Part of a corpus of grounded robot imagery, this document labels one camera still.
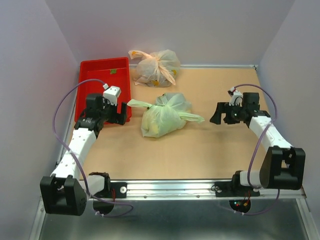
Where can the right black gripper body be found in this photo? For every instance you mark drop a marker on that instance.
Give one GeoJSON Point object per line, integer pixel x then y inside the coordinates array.
{"type": "Point", "coordinates": [235, 111]}

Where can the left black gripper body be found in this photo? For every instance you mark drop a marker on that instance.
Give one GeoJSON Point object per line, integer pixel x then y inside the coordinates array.
{"type": "Point", "coordinates": [108, 110]}

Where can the red plastic tray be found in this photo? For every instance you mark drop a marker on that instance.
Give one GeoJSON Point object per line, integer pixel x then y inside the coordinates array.
{"type": "Point", "coordinates": [112, 71]}

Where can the green avocado print plastic bag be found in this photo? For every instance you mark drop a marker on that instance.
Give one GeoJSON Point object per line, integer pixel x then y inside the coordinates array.
{"type": "Point", "coordinates": [170, 112]}

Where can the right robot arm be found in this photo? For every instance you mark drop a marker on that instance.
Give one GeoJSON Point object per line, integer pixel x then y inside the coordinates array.
{"type": "Point", "coordinates": [283, 164]}

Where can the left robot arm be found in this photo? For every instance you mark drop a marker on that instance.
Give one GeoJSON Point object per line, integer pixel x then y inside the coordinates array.
{"type": "Point", "coordinates": [67, 190]}

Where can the tied orange plastic bag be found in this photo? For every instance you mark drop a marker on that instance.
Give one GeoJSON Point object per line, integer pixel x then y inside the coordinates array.
{"type": "Point", "coordinates": [157, 69]}

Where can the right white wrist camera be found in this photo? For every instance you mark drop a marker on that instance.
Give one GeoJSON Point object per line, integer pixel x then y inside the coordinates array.
{"type": "Point", "coordinates": [236, 97]}

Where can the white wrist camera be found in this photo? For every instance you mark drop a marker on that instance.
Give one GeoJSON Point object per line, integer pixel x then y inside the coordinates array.
{"type": "Point", "coordinates": [112, 94]}
{"type": "Point", "coordinates": [236, 97]}

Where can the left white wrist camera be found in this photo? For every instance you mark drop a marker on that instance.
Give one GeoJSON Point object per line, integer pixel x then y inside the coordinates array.
{"type": "Point", "coordinates": [112, 94]}

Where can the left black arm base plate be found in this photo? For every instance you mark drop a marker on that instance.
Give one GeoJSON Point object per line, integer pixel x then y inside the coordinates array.
{"type": "Point", "coordinates": [117, 190]}

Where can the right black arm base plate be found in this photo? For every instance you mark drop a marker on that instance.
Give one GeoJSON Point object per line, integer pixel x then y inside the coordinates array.
{"type": "Point", "coordinates": [227, 189]}

